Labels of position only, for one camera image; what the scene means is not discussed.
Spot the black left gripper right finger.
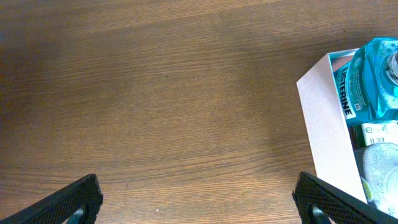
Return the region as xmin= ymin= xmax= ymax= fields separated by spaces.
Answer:
xmin=292 ymin=172 xmax=397 ymax=224

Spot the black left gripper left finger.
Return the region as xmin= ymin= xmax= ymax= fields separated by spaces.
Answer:
xmin=1 ymin=174 xmax=103 ymax=224

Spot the clear gel bottle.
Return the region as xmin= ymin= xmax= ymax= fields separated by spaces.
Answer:
xmin=354 ymin=143 xmax=397 ymax=218

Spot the green white soap packet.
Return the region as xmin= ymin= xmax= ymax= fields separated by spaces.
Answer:
xmin=351 ymin=121 xmax=397 ymax=149

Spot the blue mouthwash bottle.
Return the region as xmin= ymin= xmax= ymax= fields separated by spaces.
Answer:
xmin=333 ymin=37 xmax=397 ymax=127

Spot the pink open box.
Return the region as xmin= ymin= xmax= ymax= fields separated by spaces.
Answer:
xmin=297 ymin=49 xmax=366 ymax=202

